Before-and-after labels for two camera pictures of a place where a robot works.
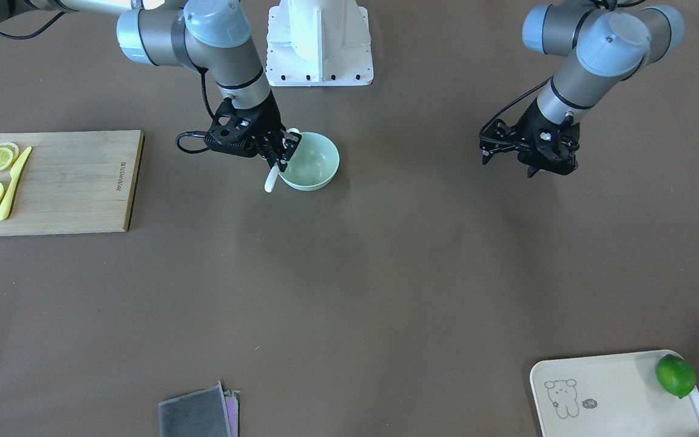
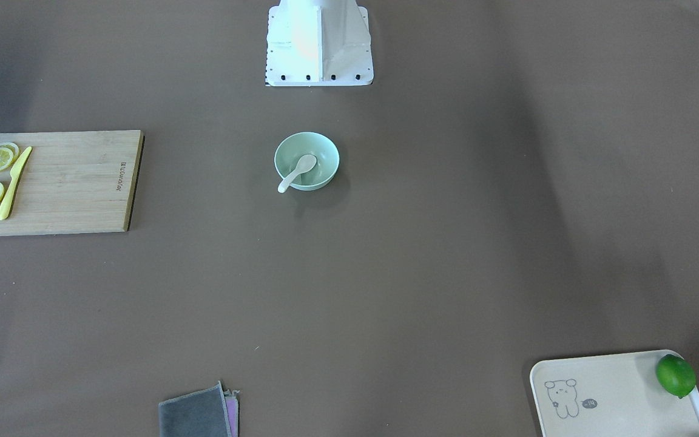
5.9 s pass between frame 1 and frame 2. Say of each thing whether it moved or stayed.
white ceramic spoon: moved
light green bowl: stayed
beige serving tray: stayed
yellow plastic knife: stayed
